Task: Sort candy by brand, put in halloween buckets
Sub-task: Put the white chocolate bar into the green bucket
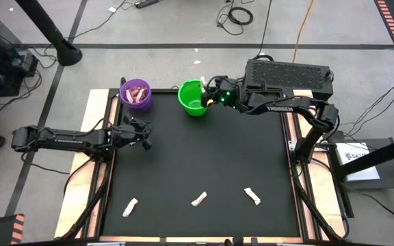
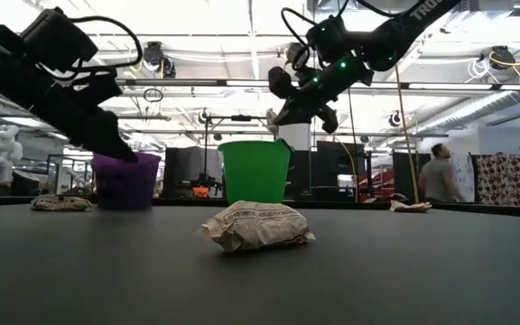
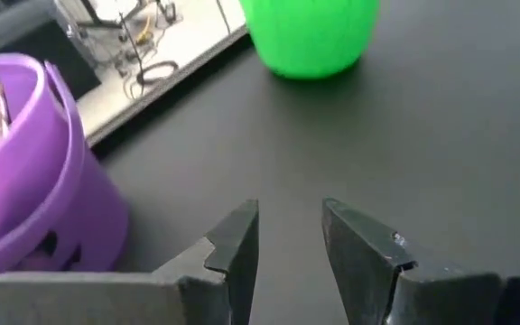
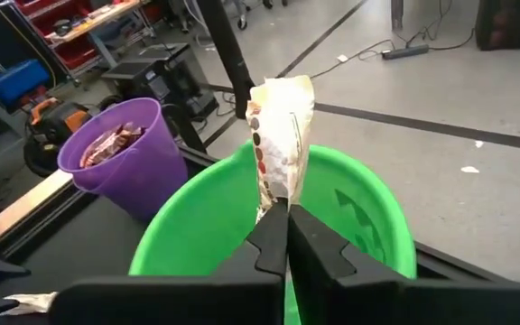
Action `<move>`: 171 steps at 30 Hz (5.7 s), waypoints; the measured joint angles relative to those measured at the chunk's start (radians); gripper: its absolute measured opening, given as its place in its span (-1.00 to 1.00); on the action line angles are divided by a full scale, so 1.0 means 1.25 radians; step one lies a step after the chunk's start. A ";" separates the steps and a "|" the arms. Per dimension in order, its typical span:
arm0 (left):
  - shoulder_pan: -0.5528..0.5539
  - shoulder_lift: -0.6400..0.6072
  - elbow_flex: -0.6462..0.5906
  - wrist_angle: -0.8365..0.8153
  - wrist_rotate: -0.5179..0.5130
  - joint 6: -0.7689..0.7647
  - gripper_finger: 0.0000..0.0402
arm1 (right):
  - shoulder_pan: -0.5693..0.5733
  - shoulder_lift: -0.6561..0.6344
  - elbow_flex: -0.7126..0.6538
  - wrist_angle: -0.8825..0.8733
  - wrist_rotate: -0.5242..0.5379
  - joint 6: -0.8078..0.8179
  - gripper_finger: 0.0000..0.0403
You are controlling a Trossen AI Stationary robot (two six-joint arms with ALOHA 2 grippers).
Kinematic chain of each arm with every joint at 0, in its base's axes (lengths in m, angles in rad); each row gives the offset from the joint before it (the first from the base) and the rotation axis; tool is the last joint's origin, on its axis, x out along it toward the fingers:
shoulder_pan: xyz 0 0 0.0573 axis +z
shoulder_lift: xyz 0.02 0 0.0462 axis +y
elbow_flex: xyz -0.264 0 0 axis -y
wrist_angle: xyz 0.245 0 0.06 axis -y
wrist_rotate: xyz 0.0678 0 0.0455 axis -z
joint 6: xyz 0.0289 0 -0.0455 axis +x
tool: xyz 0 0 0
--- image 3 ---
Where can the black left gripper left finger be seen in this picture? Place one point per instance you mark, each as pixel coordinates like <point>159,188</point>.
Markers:
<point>237,253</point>

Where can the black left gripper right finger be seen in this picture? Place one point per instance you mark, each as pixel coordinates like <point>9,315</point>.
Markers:
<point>359,253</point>

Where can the green halloween bucket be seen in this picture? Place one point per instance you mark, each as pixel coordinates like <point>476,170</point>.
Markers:
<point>309,36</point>

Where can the purple halloween bucket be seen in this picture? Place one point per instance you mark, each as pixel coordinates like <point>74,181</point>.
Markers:
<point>25,180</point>

